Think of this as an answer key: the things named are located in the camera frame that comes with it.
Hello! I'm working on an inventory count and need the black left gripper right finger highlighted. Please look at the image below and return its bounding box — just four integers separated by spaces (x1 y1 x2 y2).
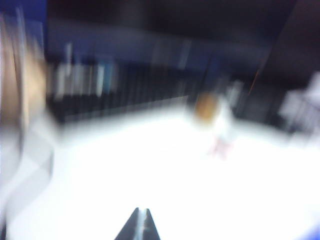
144 208 161 240

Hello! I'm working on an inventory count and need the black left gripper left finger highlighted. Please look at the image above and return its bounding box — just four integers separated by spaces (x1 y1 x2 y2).
114 207 143 240

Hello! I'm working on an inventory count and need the brown kiwi fruit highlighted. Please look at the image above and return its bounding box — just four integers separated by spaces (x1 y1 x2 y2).
192 92 221 122

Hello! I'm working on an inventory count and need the white flat-headed doll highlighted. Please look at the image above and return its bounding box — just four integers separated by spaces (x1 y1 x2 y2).
211 99 237 161

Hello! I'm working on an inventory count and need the black mechanical keyboard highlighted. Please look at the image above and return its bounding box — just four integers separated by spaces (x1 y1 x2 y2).
48 62 200 124

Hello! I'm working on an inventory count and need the desk calendar on stand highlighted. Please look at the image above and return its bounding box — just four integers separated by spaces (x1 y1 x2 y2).
0 12 52 133

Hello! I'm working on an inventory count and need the large black monitor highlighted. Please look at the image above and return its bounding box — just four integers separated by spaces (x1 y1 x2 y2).
47 0 298 66

